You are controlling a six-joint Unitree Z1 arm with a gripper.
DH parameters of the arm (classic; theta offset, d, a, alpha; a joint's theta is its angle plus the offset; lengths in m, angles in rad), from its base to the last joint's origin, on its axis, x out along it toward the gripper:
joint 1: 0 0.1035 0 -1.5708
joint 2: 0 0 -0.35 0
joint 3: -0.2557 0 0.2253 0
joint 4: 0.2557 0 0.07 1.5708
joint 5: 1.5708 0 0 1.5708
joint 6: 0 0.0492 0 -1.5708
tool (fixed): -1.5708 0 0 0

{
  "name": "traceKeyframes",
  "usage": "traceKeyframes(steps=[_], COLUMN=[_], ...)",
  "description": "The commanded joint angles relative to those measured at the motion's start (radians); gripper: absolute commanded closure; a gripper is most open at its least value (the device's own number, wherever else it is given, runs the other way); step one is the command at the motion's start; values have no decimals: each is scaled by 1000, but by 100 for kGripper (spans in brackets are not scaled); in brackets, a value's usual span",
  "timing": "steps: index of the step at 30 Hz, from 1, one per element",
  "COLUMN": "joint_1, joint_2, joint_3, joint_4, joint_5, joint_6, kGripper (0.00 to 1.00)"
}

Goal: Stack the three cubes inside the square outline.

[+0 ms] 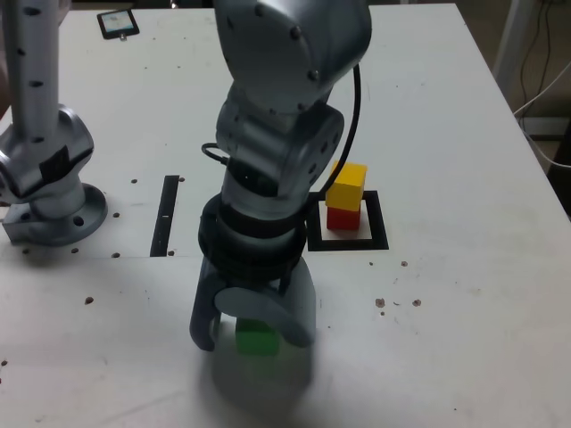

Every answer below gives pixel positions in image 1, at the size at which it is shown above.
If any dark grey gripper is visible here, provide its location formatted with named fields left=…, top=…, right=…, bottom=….
left=188, top=257, right=319, bottom=353

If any green cube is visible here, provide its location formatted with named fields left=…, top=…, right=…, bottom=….
left=235, top=317, right=280, bottom=357

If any red cube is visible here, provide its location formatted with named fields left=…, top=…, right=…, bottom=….
left=326, top=205, right=361, bottom=232

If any yellow cube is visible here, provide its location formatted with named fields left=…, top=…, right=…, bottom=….
left=325, top=162, right=368, bottom=210

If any black tape square outline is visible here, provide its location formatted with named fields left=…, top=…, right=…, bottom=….
left=305, top=190, right=390, bottom=252

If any black tape strip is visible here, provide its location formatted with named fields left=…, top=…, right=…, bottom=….
left=149, top=175, right=180, bottom=259

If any small black tablet device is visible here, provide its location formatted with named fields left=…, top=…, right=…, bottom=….
left=96, top=8, right=141, bottom=41

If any white furniture leg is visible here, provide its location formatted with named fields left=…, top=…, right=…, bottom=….
left=492, top=0, right=536, bottom=86

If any black camera cable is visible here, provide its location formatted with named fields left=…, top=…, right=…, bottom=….
left=201, top=64, right=363, bottom=224

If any white cable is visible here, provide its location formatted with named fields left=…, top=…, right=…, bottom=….
left=512, top=62, right=571, bottom=170

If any thin black cable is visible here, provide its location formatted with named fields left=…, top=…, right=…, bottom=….
left=519, top=0, right=554, bottom=108

